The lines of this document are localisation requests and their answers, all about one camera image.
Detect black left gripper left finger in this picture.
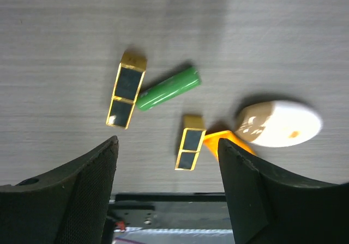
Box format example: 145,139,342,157
1,136,119,243

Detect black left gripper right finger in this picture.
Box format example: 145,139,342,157
218,139,348,243

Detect black gold lipstick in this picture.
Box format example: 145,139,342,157
174,114,207,171
106,50,147,130

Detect green lip balm tube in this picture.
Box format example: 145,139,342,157
136,67,201,111

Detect white oval compact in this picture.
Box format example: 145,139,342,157
234,100,323,148

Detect orange cream tube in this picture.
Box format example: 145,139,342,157
203,130,256,161

